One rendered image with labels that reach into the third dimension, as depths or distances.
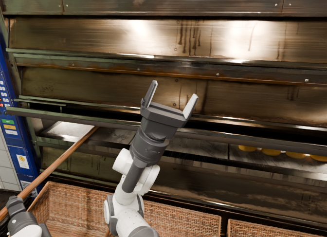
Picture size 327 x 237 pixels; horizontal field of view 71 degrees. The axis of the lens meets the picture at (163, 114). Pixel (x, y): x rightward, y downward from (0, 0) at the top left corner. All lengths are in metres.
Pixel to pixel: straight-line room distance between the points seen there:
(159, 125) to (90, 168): 1.05
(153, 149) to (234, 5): 0.68
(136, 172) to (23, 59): 1.06
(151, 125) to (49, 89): 0.95
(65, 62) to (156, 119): 0.86
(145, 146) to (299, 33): 0.76
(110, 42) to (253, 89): 0.68
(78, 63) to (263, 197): 1.19
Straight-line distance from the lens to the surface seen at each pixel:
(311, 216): 1.47
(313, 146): 1.06
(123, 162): 0.64
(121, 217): 0.81
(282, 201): 1.41
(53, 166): 1.29
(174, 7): 1.05
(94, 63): 1.22
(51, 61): 1.37
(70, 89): 1.34
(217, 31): 1.03
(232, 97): 1.09
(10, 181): 2.13
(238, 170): 1.27
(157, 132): 0.56
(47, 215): 1.91
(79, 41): 1.23
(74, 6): 1.24
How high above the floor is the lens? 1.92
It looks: 25 degrees down
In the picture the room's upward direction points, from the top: straight up
